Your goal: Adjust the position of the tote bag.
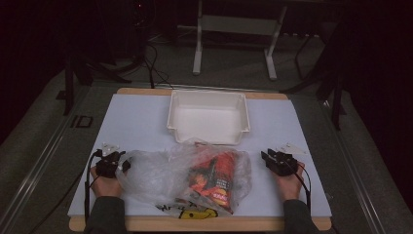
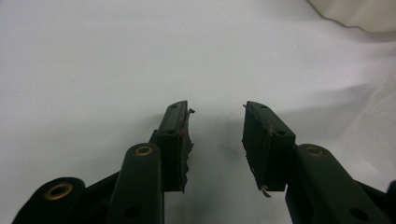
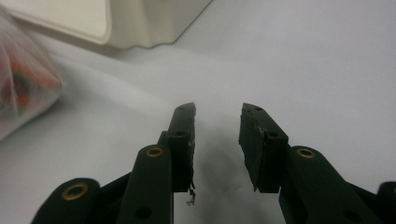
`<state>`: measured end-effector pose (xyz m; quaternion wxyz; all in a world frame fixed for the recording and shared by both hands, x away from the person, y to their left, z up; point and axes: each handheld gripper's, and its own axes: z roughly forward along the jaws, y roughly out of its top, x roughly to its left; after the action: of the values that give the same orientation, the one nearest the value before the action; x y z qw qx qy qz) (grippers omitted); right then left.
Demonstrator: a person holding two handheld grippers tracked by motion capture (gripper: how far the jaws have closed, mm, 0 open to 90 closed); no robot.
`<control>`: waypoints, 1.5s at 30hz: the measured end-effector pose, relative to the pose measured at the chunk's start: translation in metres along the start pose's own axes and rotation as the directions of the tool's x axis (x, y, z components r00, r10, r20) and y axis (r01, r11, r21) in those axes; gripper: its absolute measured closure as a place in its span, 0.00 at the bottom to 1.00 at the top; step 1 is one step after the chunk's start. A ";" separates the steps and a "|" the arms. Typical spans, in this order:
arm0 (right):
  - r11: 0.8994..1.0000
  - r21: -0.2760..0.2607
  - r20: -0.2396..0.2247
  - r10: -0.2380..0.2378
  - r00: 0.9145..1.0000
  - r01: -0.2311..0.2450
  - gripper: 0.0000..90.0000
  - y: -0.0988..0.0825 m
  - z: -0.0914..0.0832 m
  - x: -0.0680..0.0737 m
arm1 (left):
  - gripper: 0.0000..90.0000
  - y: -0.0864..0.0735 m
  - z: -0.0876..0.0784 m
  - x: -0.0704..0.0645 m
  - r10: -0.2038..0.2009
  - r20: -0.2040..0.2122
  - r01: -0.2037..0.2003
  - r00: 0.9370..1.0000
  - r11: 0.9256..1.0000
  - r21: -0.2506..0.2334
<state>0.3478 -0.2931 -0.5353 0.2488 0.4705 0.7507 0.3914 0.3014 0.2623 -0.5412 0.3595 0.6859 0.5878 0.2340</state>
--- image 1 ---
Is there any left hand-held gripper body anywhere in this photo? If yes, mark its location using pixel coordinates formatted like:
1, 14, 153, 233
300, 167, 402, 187
94, 141, 124, 179

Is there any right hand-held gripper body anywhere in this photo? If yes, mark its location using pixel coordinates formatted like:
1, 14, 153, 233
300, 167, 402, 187
266, 141, 308, 177

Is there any clear plastic bag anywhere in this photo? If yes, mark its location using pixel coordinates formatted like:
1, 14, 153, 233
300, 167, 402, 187
115, 137, 254, 219

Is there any orange chip bag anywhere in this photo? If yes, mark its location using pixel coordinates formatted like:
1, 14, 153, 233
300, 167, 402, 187
180, 150, 241, 215

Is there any white plastic bin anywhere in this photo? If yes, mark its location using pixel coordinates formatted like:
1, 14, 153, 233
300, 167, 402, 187
166, 89, 251, 146

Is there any person's left hand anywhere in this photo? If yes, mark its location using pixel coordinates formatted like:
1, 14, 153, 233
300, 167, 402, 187
90, 165, 124, 199

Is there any person's right hand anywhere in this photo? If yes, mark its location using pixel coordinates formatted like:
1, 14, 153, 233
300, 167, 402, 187
271, 161, 306, 202

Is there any white table mat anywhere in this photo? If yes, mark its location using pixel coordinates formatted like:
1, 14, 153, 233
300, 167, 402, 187
67, 93, 333, 218

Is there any black angled stand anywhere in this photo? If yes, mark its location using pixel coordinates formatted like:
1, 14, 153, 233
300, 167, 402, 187
281, 19, 348, 132

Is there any black tripod stand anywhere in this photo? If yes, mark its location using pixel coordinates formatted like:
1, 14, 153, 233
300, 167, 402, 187
96, 0, 171, 90

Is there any white metal stand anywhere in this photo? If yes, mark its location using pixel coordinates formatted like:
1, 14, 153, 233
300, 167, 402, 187
192, 0, 288, 82

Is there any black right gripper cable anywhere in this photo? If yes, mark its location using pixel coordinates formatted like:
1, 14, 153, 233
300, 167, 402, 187
282, 160, 313, 216

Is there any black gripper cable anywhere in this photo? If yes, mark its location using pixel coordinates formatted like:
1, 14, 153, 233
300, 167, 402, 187
84, 148, 103, 226
282, 160, 313, 216

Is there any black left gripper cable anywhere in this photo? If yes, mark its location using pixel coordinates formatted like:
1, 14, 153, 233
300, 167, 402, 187
84, 148, 103, 226

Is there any metal floor rail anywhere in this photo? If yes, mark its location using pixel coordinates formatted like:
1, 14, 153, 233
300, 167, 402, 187
0, 85, 94, 234
319, 99, 389, 234

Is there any black metal post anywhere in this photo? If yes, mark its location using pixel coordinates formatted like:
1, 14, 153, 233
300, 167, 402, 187
56, 53, 76, 117

